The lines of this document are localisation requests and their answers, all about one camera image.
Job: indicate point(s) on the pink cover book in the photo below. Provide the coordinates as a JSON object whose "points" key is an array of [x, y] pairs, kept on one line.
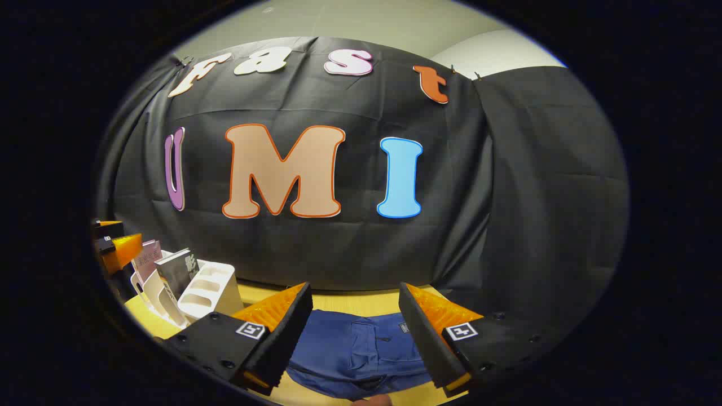
{"points": [[148, 259]]}

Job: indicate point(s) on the dark cover book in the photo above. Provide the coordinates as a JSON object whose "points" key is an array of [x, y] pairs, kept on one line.
{"points": [[177, 270]]}

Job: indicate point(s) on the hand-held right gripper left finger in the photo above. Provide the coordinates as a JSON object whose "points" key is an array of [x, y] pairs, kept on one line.
{"points": [[285, 332]]}

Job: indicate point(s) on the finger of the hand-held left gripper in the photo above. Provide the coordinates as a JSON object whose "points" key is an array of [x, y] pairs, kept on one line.
{"points": [[107, 230], [121, 251]]}

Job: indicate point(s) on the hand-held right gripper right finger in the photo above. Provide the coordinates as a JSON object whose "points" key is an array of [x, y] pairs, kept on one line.
{"points": [[431, 338]]}

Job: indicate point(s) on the white bookshelf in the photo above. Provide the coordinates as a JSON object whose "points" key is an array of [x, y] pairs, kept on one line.
{"points": [[211, 290]]}

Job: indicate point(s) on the black backdrop cloth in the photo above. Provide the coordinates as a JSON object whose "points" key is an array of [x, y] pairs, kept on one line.
{"points": [[338, 254]]}

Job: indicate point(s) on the blue schoolbag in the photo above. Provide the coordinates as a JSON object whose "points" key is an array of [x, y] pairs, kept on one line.
{"points": [[350, 349]]}

